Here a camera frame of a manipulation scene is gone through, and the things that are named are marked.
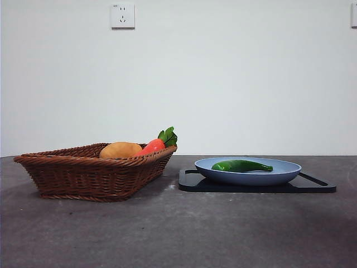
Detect green pepper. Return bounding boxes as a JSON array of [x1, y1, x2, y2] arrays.
[[211, 159, 274, 173]]

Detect blue plate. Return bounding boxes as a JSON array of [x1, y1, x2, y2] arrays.
[[194, 157, 302, 187]]

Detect orange carrot with green leaves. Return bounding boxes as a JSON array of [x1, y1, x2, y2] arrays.
[[133, 126, 179, 157]]

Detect yellow-brown potato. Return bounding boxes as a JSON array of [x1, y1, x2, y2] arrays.
[[99, 141, 143, 159]]

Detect black rectangular tray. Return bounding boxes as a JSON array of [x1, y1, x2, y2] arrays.
[[178, 168, 337, 193]]

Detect brown woven wicker basket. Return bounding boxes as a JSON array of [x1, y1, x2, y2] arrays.
[[13, 142, 178, 202]]

